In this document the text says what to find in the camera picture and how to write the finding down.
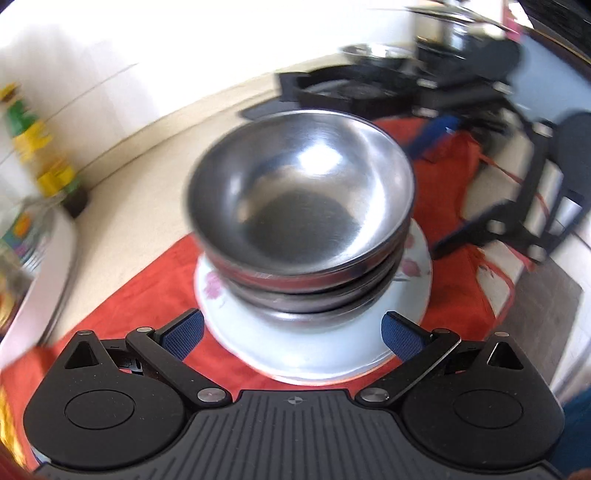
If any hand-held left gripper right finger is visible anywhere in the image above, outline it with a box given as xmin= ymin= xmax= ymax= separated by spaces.
xmin=355 ymin=311 xmax=525 ymax=409

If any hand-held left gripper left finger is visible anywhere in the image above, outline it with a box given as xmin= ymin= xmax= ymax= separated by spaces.
xmin=63 ymin=308 xmax=232 ymax=411

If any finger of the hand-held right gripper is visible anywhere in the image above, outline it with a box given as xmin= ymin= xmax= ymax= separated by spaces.
xmin=431 ymin=120 xmax=561 ymax=267
xmin=409 ymin=78 xmax=522 ymax=162

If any stainless steel bowl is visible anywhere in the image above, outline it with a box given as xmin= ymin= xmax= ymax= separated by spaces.
xmin=249 ymin=258 xmax=407 ymax=329
xmin=187 ymin=110 xmax=416 ymax=280
xmin=222 ymin=240 xmax=410 ymax=315

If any white floral plate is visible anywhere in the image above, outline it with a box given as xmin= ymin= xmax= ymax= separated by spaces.
xmin=193 ymin=219 xmax=434 ymax=385

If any red cloth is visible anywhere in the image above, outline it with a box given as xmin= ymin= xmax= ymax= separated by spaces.
xmin=0 ymin=115 xmax=532 ymax=467

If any black gas stove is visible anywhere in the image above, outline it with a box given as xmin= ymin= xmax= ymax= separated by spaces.
xmin=276 ymin=60 xmax=513 ymax=121

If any steel cooking pot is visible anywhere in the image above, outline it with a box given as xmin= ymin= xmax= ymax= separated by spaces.
xmin=406 ymin=2 xmax=513 ymax=52

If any grey mat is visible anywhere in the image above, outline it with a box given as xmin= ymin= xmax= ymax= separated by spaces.
xmin=501 ymin=258 xmax=583 ymax=395

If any white round bottle tray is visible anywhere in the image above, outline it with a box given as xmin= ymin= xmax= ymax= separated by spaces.
xmin=0 ymin=198 xmax=78 ymax=356

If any yellow green bottle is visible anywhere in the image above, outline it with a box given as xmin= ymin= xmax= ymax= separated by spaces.
xmin=0 ymin=82 xmax=77 ymax=197

